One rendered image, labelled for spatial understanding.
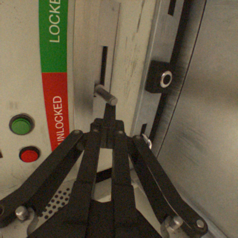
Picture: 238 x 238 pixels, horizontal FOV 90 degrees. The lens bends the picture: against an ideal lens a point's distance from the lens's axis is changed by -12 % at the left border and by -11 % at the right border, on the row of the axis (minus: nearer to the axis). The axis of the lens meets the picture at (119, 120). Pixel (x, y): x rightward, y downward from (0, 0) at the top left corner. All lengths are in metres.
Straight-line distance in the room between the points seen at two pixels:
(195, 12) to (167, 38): 0.08
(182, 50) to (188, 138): 0.19
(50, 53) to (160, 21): 0.19
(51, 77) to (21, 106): 0.06
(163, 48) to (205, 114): 0.15
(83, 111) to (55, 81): 0.06
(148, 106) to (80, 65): 0.18
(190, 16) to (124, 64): 0.17
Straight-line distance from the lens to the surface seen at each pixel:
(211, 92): 0.28
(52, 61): 0.21
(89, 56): 0.18
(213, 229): 0.39
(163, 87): 0.28
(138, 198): 0.48
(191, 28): 0.32
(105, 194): 0.40
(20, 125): 0.23
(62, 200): 0.26
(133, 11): 0.26
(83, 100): 0.19
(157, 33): 0.28
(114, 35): 0.23
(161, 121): 0.36
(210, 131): 0.29
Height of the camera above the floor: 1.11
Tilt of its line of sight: 31 degrees down
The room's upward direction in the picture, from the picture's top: 100 degrees counter-clockwise
